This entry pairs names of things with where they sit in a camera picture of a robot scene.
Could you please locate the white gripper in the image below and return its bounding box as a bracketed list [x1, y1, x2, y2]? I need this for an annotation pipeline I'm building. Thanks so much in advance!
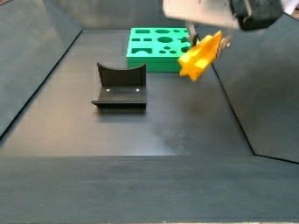
[163, 0, 239, 59]

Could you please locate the yellow star prism object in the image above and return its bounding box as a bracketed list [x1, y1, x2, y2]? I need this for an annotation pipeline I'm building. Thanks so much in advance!
[178, 31, 222, 81]

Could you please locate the black curved fixture stand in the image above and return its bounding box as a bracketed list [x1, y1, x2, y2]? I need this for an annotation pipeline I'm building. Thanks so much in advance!
[91, 63, 147, 107]

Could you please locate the green shape insertion block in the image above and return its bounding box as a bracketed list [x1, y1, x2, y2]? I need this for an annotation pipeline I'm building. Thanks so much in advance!
[126, 27, 191, 72]

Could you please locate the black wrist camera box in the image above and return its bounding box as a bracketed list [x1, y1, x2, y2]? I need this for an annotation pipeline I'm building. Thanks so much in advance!
[229, 0, 285, 31]

